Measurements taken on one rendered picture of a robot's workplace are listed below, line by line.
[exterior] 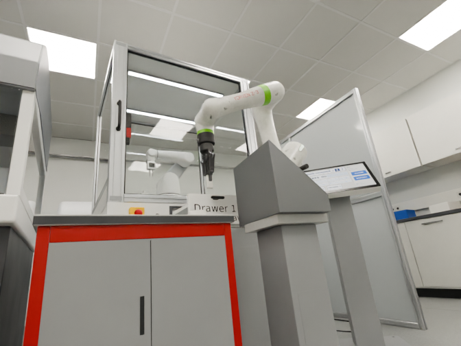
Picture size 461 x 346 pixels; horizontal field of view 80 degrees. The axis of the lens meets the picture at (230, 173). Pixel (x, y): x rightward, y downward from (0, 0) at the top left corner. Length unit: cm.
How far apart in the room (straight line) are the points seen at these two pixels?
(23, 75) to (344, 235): 194
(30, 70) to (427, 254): 392
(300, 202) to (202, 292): 54
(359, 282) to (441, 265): 201
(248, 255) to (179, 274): 90
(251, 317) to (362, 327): 68
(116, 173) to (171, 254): 76
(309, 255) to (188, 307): 58
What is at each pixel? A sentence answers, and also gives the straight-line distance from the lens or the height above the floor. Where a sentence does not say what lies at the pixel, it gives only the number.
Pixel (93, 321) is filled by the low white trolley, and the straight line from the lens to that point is 90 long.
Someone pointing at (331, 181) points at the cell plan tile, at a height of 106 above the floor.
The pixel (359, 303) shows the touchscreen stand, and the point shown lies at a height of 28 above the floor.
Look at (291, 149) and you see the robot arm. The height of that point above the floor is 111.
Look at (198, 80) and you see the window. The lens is 211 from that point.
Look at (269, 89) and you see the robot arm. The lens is 159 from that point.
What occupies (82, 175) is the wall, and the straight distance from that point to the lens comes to 501.
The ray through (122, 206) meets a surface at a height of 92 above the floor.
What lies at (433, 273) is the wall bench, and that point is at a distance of 398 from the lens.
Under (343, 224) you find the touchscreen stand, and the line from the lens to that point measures 201.
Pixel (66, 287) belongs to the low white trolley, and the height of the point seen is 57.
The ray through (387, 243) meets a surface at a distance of 265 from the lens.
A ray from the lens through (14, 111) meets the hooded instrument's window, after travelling 142.
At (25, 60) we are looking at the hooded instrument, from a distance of 154.
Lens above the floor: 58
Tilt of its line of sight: 18 degrees up
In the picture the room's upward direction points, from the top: 6 degrees counter-clockwise
